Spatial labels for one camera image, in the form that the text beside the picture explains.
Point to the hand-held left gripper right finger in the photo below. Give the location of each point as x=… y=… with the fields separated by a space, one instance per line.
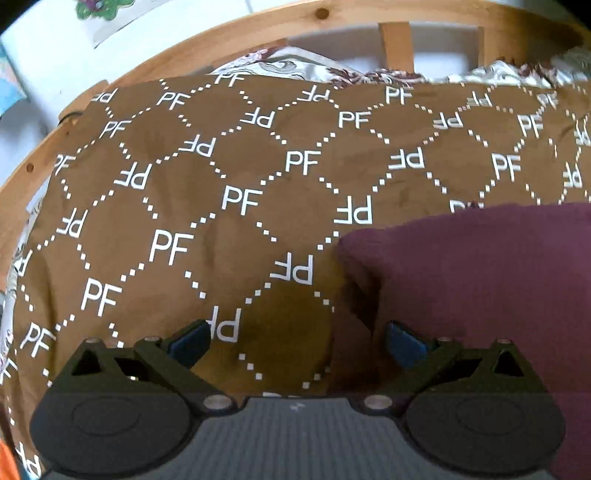
x=406 y=347

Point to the maroon long-sleeve sweater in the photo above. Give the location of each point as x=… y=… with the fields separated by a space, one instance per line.
x=461 y=277

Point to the wooden bed frame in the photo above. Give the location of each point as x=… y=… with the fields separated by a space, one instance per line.
x=207 y=41

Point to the floral bed sheet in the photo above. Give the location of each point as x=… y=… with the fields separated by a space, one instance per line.
x=286 y=64

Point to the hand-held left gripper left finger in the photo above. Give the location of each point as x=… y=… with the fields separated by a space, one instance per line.
x=191 y=345

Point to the blue-edged wall poster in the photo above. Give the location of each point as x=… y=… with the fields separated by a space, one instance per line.
x=10 y=78

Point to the brown patterned blanket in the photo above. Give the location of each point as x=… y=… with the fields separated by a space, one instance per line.
x=184 y=184

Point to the cartoon figure wall poster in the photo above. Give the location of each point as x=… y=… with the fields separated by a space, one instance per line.
x=108 y=30

